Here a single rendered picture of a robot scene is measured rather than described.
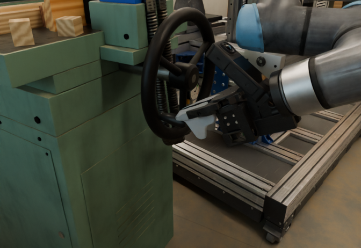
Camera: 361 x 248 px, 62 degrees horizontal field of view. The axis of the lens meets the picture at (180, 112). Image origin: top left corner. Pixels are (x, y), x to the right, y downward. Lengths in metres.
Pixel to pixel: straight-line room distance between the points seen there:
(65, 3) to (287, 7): 0.47
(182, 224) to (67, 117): 0.88
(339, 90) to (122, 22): 0.44
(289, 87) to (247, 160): 1.05
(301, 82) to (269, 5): 0.15
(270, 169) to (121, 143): 0.79
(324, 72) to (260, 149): 1.13
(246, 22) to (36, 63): 0.38
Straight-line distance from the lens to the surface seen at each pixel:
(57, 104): 0.65
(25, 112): 0.73
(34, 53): 0.60
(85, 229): 0.86
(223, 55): 0.47
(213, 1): 4.18
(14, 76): 0.59
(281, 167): 1.45
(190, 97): 0.97
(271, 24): 0.50
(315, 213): 1.59
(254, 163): 1.44
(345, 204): 1.70
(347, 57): 0.42
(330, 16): 0.50
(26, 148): 0.80
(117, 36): 0.68
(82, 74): 0.68
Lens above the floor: 1.03
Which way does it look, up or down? 26 degrees down
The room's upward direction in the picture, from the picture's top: straight up
